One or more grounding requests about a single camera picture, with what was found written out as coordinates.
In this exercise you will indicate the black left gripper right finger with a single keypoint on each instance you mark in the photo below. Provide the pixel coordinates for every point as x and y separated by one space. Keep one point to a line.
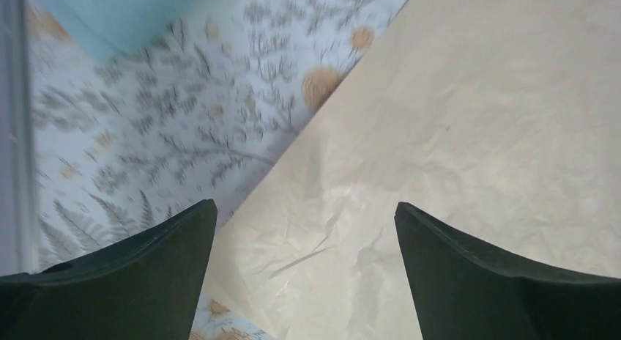
466 288

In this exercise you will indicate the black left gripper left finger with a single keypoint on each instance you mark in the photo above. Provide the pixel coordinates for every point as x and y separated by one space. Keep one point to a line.
146 286

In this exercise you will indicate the peach wrapping paper sheet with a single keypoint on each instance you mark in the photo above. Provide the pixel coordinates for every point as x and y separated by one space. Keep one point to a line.
499 117

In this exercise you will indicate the floral patterned tablecloth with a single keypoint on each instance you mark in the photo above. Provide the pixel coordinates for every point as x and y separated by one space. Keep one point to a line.
231 103

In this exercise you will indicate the light blue folded towel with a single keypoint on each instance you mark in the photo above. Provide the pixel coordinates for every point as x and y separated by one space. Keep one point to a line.
109 28

